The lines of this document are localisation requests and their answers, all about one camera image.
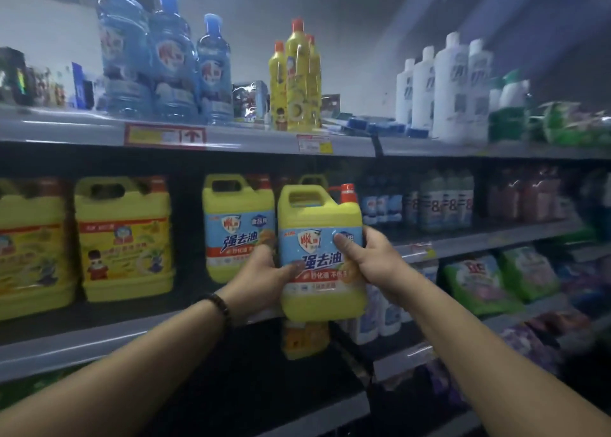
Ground short yellow dish soap bottle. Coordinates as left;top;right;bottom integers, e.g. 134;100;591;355
268;41;289;132

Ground small clear blue bottle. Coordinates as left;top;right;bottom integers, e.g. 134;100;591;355
197;14;234;126

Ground large clear blue bottle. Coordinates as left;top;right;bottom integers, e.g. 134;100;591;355
149;0;200;123
97;0;154;120

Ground green and white bottle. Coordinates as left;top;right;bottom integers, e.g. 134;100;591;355
488;68;531;142

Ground row of grey green bottles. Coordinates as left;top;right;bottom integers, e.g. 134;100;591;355
405;171;476;233

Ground red and yellow price tag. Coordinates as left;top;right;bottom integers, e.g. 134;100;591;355
123;122;208;150

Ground person's right forearm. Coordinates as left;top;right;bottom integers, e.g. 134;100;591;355
403;277;611;437

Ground orange refill packet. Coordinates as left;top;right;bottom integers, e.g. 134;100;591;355
281;319;331;360

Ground row of blue label bottles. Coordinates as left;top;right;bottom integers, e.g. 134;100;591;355
360;176;404;228

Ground row of white blue bottles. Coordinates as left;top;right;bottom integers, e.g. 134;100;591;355
343;259;441;347

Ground shiny wrapped product pack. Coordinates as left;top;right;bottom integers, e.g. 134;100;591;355
232;81;271;125

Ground person's left forearm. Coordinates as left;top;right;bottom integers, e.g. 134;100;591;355
0;298;235;437

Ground row of reddish bottles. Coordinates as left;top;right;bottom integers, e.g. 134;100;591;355
487;166;574;223

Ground small yellow price tag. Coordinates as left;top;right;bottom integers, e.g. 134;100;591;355
295;134;334;155

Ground tall yellow dish soap bottle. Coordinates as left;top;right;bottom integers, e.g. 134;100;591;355
307;34;323;130
285;18;317;133

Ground person's left hand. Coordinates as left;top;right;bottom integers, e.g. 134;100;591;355
217;243;306;327

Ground dark product box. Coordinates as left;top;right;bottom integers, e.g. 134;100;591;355
0;47;35;106

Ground green detergent packets pile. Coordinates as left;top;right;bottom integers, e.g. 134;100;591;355
537;101;611;148

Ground large white cleaner bottle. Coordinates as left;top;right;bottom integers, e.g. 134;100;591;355
466;39;494;142
432;31;471;144

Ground dark beaded bracelet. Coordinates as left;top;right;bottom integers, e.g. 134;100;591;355
204;292;233;328

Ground person's right hand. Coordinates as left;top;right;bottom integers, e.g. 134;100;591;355
333;226;422;304

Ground row of blue sponge packs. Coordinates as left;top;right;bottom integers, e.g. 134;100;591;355
322;111;430;139

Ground purple washing powder bags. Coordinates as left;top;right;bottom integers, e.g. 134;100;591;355
499;315;593;377

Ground green washing powder bag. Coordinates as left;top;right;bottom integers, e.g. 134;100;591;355
498;245;562;304
441;255;524;319

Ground blue product box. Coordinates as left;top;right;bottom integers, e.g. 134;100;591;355
71;62;96;111

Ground grey metal shelf board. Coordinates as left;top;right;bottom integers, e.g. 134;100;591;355
0;104;611;161
372;293;576;383
0;307;283;384
394;219;587;262

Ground small white cleaner bottle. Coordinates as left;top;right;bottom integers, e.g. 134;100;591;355
411;46;436;132
395;58;416;127

